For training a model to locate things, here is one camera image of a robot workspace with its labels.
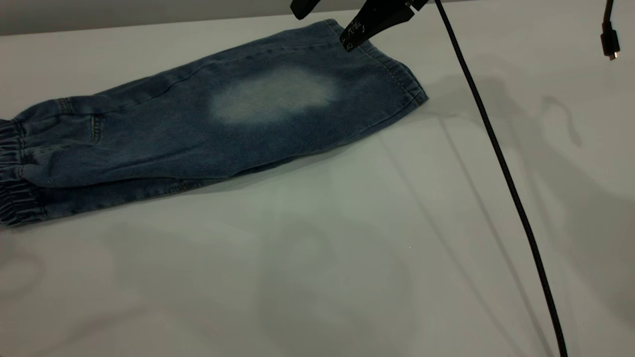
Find black cable with usb plug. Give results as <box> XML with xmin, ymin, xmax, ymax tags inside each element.
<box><xmin>599</xmin><ymin>0</ymin><xmax>622</xmax><ymax>61</ymax></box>

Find black braided cable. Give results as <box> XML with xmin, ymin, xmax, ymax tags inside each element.
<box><xmin>433</xmin><ymin>0</ymin><xmax>570</xmax><ymax>357</ymax></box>

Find blue denim jeans basketball print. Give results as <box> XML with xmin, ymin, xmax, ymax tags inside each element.
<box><xmin>0</xmin><ymin>19</ymin><xmax>430</xmax><ymax>229</ymax></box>

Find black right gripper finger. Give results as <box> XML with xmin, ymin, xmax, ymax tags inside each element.
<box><xmin>290</xmin><ymin>0</ymin><xmax>322</xmax><ymax>20</ymax></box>
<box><xmin>340</xmin><ymin>0</ymin><xmax>427</xmax><ymax>53</ymax></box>

